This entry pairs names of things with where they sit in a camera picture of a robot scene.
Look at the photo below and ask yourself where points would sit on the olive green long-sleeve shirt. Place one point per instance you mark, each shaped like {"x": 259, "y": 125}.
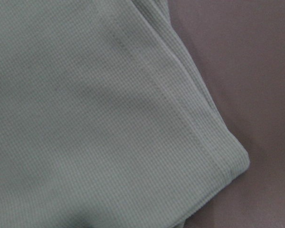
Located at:
{"x": 105, "y": 121}

